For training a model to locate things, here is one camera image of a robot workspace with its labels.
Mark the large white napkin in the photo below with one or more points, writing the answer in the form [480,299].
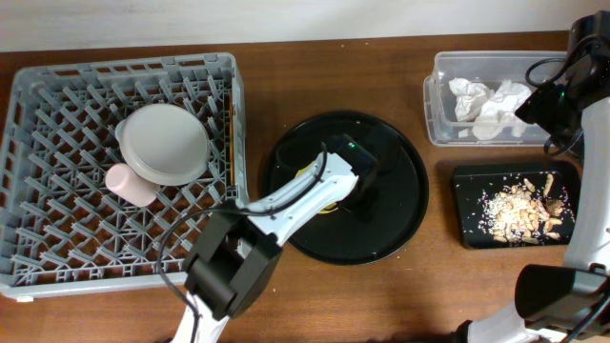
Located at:
[500,109]

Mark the wooden chopstick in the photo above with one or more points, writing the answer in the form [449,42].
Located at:
[231,140]

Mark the round black tray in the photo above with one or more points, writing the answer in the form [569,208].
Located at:
[401,180]

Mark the yellow bowl with food scraps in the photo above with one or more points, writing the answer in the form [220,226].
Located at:
[330,208]

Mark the pink cup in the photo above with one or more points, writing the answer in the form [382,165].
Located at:
[122,180]

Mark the small white napkin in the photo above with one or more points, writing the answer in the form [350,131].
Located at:
[470,98]

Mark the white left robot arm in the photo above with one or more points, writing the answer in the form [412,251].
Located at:
[233,259]

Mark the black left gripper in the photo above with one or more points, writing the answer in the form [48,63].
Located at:
[390,141]

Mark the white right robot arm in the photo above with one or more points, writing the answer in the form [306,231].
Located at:
[570,301]

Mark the pile of food scraps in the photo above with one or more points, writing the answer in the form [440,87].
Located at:
[523,212]

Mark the white round plate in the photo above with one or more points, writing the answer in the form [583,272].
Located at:
[164,144]

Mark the clear plastic bin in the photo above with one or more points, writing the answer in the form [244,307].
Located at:
[490,68]

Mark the grey dishwasher rack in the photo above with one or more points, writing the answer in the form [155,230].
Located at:
[62,231]

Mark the black rectangular tray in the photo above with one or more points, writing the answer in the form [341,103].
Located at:
[469,182]

